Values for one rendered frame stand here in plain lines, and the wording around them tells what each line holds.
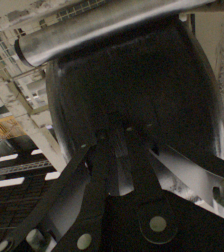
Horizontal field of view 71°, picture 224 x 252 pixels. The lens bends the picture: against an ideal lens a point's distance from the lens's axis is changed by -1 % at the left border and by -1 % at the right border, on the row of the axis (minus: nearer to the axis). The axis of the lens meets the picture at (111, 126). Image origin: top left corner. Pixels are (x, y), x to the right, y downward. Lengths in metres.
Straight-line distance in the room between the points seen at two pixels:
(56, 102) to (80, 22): 0.12
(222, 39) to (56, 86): 0.35
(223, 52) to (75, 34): 0.32
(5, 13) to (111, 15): 0.13
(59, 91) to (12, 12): 0.11
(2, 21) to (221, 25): 0.39
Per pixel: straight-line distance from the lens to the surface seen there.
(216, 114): 0.28
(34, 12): 0.25
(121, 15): 0.26
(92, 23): 0.26
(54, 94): 0.28
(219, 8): 0.40
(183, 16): 0.82
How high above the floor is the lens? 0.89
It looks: 34 degrees up
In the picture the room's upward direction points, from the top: 159 degrees clockwise
